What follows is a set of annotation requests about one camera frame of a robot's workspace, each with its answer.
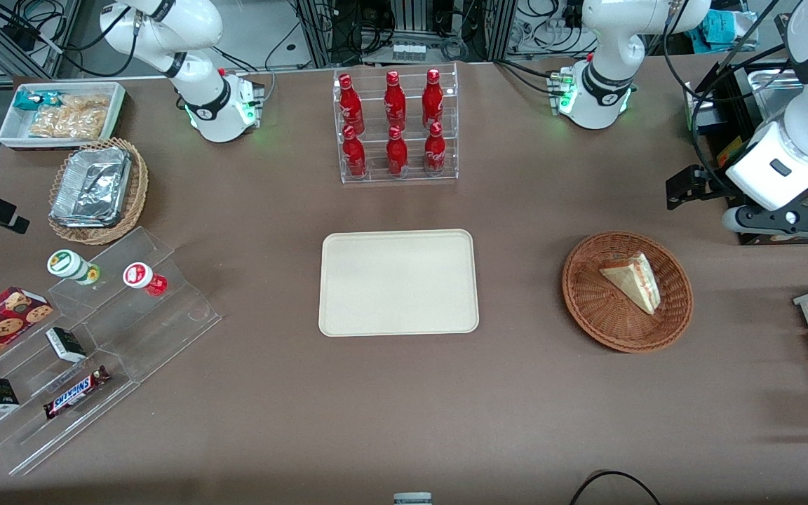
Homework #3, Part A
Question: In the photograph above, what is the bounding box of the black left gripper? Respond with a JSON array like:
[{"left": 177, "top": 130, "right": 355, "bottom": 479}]
[{"left": 666, "top": 164, "right": 736, "bottom": 212}]

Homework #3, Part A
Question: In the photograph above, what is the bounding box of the triangle sandwich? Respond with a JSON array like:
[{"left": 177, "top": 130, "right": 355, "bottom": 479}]
[{"left": 598, "top": 251, "right": 662, "bottom": 316}]

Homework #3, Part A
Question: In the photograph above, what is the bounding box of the aluminium foil tray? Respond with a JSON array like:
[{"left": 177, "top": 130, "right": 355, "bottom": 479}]
[{"left": 49, "top": 147, "right": 133, "bottom": 229}]

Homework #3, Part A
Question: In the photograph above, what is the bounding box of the steel metal tray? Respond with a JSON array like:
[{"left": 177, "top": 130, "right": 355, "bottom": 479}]
[{"left": 746, "top": 62, "right": 807, "bottom": 121}]

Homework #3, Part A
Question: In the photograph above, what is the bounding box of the light wicker basket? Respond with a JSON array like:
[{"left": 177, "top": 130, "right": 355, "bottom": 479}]
[{"left": 48, "top": 137, "right": 149, "bottom": 246}]

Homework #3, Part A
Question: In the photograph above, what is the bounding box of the brown wicker basket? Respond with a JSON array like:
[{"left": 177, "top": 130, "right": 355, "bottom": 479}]
[{"left": 561, "top": 231, "right": 694, "bottom": 354}]

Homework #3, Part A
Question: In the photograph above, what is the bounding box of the beige plastic tray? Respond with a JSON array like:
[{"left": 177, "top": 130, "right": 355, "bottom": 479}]
[{"left": 318, "top": 229, "right": 480, "bottom": 338}]

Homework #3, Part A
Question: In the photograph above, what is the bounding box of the white rectangular snack bin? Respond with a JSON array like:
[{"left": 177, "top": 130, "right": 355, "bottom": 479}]
[{"left": 0, "top": 81, "right": 127, "bottom": 151}]

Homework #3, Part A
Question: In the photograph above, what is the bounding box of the green lid drink cup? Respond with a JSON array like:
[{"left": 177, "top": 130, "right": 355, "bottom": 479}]
[{"left": 46, "top": 249, "right": 102, "bottom": 286}]

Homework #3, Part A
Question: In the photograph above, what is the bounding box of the teal snack packet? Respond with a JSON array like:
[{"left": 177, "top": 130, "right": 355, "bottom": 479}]
[{"left": 13, "top": 90, "right": 62, "bottom": 112}]

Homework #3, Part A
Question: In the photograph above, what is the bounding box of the bag of tan crackers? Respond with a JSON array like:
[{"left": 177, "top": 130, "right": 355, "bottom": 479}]
[{"left": 28, "top": 94, "right": 112, "bottom": 140}]

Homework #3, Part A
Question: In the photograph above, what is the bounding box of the red lid drink cup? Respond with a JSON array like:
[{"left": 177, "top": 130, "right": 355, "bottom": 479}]
[{"left": 122, "top": 262, "right": 169, "bottom": 297}]

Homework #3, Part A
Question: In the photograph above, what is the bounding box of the Snickers chocolate bar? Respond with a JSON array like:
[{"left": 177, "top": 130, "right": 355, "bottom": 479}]
[{"left": 43, "top": 365, "right": 112, "bottom": 420}]

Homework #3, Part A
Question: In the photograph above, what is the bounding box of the clear acrylic stepped shelf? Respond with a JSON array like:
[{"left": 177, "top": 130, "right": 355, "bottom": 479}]
[{"left": 0, "top": 225, "right": 223, "bottom": 477}]

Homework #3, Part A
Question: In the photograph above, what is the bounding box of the red cola bottle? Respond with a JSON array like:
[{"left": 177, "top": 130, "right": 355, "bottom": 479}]
[
  {"left": 422, "top": 68, "right": 445, "bottom": 130},
  {"left": 338, "top": 73, "right": 365, "bottom": 135},
  {"left": 342, "top": 125, "right": 368, "bottom": 179},
  {"left": 386, "top": 126, "right": 409, "bottom": 177},
  {"left": 424, "top": 122, "right": 447, "bottom": 175},
  {"left": 384, "top": 70, "right": 408, "bottom": 133}
]

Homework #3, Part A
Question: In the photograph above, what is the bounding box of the clear acrylic bottle rack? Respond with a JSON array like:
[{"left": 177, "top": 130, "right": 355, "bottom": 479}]
[{"left": 333, "top": 62, "right": 459, "bottom": 185}]

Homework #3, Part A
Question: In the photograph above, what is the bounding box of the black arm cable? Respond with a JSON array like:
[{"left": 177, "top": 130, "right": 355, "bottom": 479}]
[{"left": 662, "top": 0, "right": 797, "bottom": 184}]

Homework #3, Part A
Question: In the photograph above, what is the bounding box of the black floor cable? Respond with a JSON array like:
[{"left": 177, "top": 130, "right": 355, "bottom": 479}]
[{"left": 570, "top": 471, "right": 661, "bottom": 505}]

